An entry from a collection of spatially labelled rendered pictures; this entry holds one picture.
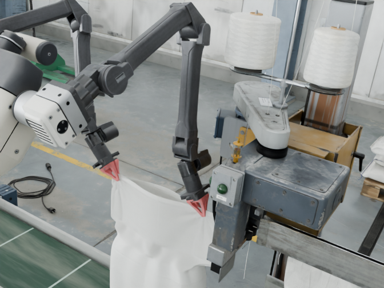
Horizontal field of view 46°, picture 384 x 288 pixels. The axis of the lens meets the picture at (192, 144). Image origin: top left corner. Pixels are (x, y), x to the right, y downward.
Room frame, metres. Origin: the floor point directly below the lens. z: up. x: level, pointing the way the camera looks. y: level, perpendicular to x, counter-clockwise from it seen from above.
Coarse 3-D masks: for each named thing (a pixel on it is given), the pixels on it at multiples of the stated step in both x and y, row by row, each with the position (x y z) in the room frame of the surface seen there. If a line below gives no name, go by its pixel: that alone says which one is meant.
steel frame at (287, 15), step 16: (0, 0) 8.99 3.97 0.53; (16, 0) 8.84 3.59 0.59; (288, 0) 6.03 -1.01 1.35; (304, 0) 6.34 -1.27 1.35; (0, 16) 8.97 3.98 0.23; (288, 16) 6.02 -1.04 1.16; (304, 16) 6.32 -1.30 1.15; (288, 32) 6.00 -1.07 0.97; (288, 48) 5.98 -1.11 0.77; (288, 96) 6.25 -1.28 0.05
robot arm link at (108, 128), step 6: (90, 126) 1.57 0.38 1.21; (96, 126) 1.58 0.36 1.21; (102, 126) 1.62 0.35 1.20; (108, 126) 1.63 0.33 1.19; (114, 126) 1.64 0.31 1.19; (84, 132) 1.59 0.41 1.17; (90, 132) 1.56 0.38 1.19; (108, 132) 1.61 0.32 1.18; (114, 132) 1.63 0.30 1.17; (108, 138) 1.60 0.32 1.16
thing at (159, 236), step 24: (120, 192) 1.52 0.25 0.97; (144, 192) 1.43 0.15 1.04; (168, 192) 1.46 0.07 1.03; (120, 216) 1.52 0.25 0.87; (144, 216) 1.43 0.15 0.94; (168, 216) 1.38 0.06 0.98; (192, 216) 1.36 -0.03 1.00; (120, 240) 1.45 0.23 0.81; (144, 240) 1.41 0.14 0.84; (168, 240) 1.38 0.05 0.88; (192, 240) 1.36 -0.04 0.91; (120, 264) 1.42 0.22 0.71; (144, 264) 1.36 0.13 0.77; (168, 264) 1.33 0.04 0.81; (192, 264) 1.32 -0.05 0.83
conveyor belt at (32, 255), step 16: (0, 224) 2.05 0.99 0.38; (16, 224) 2.07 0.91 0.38; (0, 240) 1.92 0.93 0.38; (16, 240) 1.93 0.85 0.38; (32, 240) 1.95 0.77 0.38; (48, 240) 1.96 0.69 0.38; (0, 256) 1.79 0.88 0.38; (16, 256) 1.81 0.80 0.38; (32, 256) 1.82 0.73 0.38; (48, 256) 1.83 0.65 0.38; (64, 256) 1.85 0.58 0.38; (80, 256) 1.86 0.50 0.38; (0, 272) 1.68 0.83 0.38; (16, 272) 1.69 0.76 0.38; (32, 272) 1.71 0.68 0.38; (48, 272) 1.72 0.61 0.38; (64, 272) 1.73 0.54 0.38; (80, 272) 1.74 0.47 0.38; (96, 272) 1.75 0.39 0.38
